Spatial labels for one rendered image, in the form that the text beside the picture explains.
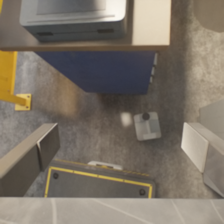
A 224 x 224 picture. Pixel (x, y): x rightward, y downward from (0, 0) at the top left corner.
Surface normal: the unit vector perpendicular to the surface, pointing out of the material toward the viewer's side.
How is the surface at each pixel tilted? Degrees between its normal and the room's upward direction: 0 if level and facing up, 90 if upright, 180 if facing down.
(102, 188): 0
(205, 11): 0
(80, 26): 90
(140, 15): 0
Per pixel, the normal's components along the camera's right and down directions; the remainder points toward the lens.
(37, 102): -0.16, -0.13
